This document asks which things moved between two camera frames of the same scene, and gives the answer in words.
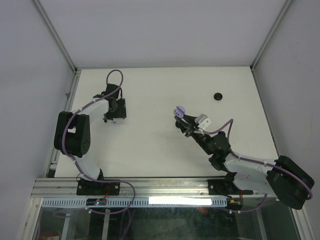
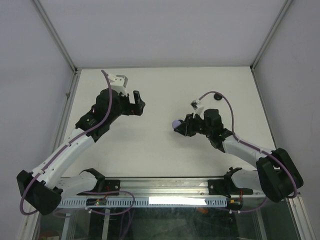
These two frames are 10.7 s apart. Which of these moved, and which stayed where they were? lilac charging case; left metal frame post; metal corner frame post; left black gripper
Moved: left black gripper; lilac charging case
Stayed: left metal frame post; metal corner frame post
